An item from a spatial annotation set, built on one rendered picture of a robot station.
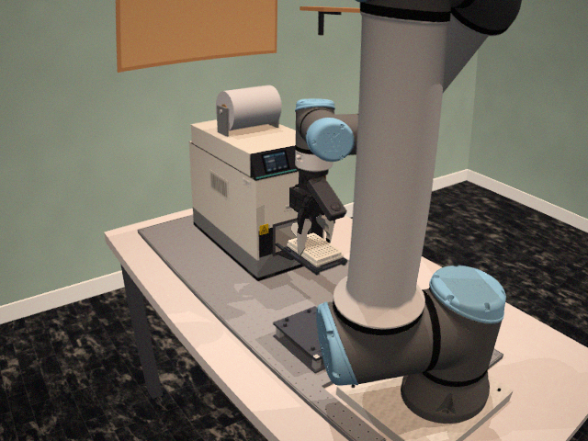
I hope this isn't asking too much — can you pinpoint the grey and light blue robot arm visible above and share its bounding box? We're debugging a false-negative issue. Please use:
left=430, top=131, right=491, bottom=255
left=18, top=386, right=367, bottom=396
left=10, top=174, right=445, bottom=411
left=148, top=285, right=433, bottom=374
left=295, top=0, right=522, bottom=424

